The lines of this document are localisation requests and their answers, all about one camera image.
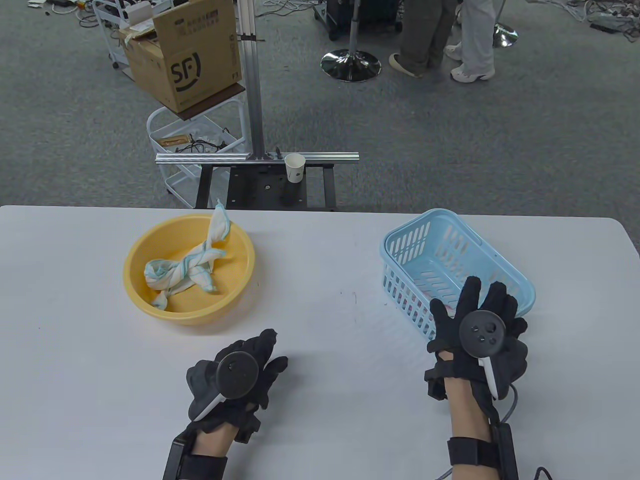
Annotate person's right hand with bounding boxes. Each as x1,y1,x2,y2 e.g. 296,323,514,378
425,276,529,401

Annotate white metal rack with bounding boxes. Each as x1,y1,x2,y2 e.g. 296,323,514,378
92,0,176,81

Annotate person's right forearm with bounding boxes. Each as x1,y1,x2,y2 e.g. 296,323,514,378
445,375,501,480

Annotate black cable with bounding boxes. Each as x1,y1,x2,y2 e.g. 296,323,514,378
500,385,551,480

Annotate black wrist camera strap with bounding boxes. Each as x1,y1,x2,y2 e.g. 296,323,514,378
446,422,518,480
162,432,228,480

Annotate chrome round base pole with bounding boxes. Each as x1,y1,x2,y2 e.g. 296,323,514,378
320,0,382,82
492,22,518,48

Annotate black metal stand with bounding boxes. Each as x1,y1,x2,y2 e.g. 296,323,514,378
194,164,337,210

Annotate black cables in cart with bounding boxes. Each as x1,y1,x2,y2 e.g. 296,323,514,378
175,131,237,154

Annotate yellow plastic basin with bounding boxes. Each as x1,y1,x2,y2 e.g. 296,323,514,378
123,214,256,327

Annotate brown cardboard box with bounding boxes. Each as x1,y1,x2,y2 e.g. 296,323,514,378
118,0,243,113

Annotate pink-edged white dish cloth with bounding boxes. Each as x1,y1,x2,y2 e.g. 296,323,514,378
395,280,458,323

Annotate white wire cart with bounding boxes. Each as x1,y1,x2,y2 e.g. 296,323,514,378
146,95,248,210

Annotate brown wooden board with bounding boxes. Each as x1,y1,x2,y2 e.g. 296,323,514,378
175,82,247,122

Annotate white paper cup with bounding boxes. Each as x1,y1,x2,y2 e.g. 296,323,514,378
284,153,306,183

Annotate black wheeled equipment base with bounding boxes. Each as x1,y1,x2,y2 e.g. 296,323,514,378
314,0,403,41

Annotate black round tracking controller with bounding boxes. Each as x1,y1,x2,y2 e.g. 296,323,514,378
459,310,507,401
192,351,261,422

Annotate person's left hand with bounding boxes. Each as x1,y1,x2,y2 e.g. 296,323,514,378
186,328,289,443

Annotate aluminium profile post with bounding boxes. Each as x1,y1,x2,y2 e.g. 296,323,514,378
236,0,267,161

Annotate aluminium profile rail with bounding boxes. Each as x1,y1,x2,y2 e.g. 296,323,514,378
156,152,360,165

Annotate light blue plastic basket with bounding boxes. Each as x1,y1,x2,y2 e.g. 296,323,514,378
382,208,537,343

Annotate person's left forearm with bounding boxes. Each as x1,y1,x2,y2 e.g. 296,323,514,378
192,425,236,457

